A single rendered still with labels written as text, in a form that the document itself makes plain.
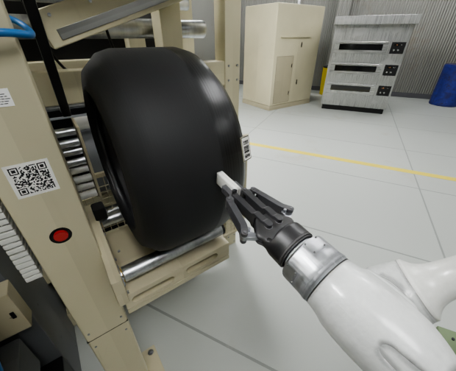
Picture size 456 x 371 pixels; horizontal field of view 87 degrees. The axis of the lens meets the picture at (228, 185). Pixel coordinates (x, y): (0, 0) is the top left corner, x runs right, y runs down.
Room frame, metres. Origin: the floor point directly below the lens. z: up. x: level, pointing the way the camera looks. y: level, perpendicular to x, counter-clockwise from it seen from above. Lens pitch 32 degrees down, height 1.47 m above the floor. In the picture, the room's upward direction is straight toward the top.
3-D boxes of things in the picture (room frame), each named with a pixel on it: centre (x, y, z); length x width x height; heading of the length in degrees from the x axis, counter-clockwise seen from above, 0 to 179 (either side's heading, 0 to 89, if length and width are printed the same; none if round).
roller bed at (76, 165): (0.83, 0.65, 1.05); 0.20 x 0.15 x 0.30; 126
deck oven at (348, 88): (5.87, -2.93, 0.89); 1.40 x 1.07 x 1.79; 67
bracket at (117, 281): (0.55, 0.39, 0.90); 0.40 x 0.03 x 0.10; 36
